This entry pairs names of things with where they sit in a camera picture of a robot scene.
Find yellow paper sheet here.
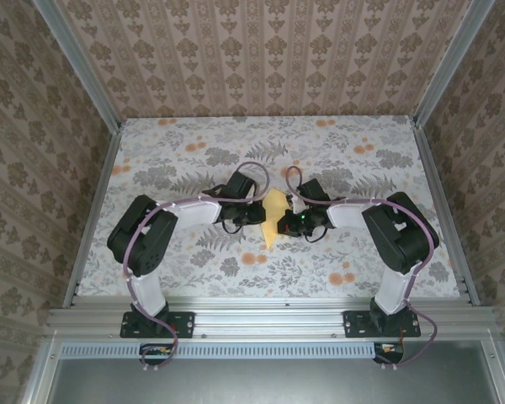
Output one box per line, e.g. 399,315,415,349
260,189,294,253

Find floral print tablecloth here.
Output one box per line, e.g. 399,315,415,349
69,116,462,300

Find grey metal panel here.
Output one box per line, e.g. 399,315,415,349
23,340,505,404

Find thin black right gripper cable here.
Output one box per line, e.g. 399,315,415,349
304,224,334,244

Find aluminium mounting rail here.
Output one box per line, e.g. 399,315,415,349
45,296,498,340

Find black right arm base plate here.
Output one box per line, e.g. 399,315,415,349
343,309,422,338

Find aluminium table side rail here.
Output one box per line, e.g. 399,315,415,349
61,125,124,308
411,121,481,307

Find grey slotted cable duct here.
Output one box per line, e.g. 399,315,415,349
60,341,380,359

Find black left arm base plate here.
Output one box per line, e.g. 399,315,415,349
120,310,195,338

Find aluminium frame post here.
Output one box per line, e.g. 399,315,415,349
32,0,122,135
412,0,498,128

